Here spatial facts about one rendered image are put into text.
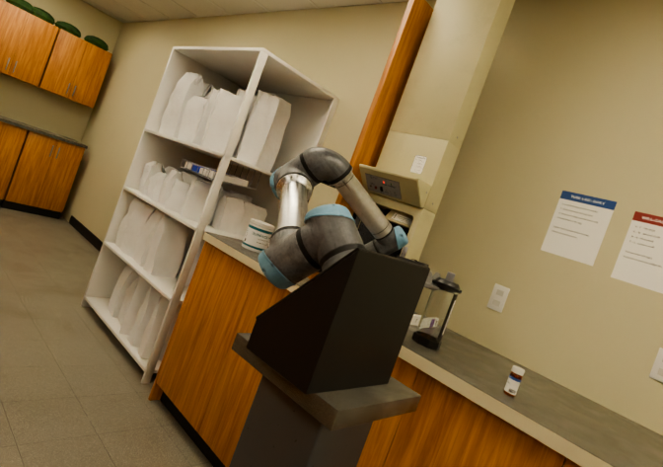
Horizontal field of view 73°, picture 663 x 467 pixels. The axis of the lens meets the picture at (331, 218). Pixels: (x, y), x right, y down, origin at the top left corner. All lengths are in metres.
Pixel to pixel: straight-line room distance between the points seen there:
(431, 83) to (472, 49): 0.21
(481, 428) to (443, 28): 1.62
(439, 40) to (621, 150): 0.89
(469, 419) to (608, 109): 1.43
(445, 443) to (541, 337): 0.78
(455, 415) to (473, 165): 1.29
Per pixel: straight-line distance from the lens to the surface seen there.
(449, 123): 1.97
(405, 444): 1.59
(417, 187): 1.83
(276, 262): 1.10
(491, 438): 1.46
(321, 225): 1.06
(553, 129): 2.29
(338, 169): 1.43
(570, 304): 2.09
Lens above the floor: 1.27
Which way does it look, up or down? 1 degrees down
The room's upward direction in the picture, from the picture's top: 20 degrees clockwise
